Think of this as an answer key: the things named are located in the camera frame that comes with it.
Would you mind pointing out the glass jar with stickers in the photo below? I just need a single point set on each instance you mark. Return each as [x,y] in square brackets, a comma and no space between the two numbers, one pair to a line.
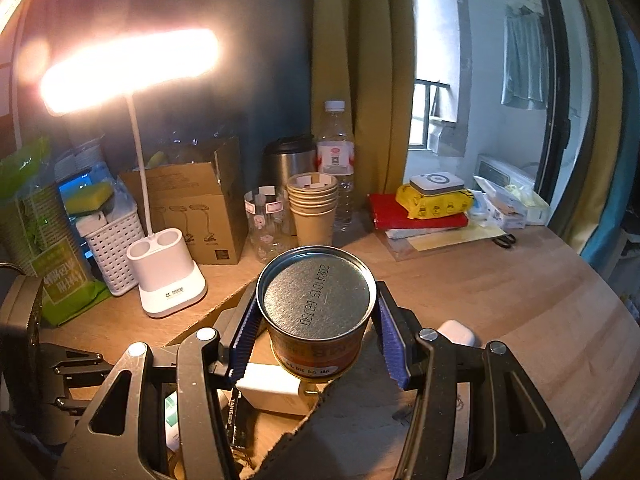
[265,230]

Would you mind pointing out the white and grey flat device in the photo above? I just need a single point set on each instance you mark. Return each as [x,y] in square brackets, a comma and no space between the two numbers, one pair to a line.
[435,182]

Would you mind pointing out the torn cardboard box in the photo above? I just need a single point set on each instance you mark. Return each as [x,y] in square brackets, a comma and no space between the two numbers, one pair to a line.
[350,425]

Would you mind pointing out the white desk lamp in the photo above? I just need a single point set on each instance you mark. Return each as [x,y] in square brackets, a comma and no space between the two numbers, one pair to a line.
[170,285]

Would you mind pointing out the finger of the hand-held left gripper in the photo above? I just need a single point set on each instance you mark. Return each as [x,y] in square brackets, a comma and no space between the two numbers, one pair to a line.
[75,360]
[75,402]

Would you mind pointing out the teal curtain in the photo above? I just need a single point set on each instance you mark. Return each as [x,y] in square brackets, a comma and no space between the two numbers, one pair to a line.
[607,240]

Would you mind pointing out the yellow sponge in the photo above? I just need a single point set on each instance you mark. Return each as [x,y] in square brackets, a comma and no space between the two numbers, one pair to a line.
[90,197]

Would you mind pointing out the clear plastic water bottle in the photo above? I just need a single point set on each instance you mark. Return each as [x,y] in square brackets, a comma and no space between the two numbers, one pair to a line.
[335,160]

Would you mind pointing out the black scissors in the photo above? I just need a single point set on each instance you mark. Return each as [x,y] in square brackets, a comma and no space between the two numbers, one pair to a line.
[505,241]

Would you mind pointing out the blue packet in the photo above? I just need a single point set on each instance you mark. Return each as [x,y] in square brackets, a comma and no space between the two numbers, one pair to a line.
[75,187]

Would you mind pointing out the stack of paper cups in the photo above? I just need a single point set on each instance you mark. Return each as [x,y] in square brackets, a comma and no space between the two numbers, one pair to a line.
[312,225]

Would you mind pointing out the white tissue packets pile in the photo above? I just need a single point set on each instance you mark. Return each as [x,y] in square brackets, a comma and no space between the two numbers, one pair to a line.
[525,200]

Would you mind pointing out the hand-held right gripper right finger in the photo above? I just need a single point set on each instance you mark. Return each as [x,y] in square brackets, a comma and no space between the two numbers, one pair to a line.
[392,350]

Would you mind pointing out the white earbuds case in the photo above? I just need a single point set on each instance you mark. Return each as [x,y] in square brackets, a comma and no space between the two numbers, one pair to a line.
[457,332]

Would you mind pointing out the steel thermos flask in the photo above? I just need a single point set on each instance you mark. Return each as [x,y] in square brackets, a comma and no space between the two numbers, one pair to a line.
[285,165]

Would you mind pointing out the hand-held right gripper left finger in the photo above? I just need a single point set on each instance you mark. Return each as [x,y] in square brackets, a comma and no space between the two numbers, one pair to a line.
[245,345]

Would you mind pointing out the yellow curtain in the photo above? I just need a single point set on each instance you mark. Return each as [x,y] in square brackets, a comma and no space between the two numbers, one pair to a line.
[375,85]
[595,135]

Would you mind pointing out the hanging grey cloth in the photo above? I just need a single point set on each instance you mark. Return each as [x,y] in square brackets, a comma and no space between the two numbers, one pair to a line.
[525,60]

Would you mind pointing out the printed cardboard lamp box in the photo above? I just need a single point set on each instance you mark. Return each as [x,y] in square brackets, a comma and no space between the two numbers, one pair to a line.
[200,220]

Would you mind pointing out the green plastic packet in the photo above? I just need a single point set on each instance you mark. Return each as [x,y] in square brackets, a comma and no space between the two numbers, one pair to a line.
[55,270]

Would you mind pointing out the black door frame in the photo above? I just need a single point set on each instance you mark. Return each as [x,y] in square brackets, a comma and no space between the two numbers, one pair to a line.
[555,110]

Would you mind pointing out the white perforated plastic basket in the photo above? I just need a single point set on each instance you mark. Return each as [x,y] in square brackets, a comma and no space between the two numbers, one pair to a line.
[112,255]

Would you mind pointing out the white charger plug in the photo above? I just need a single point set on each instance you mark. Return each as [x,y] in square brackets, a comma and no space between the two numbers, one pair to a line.
[270,387]

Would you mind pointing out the round tin can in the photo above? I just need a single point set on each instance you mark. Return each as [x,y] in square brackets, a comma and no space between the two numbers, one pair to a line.
[315,300]

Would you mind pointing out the yellow wet wipes pack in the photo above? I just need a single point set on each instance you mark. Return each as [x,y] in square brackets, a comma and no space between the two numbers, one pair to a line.
[435,205]

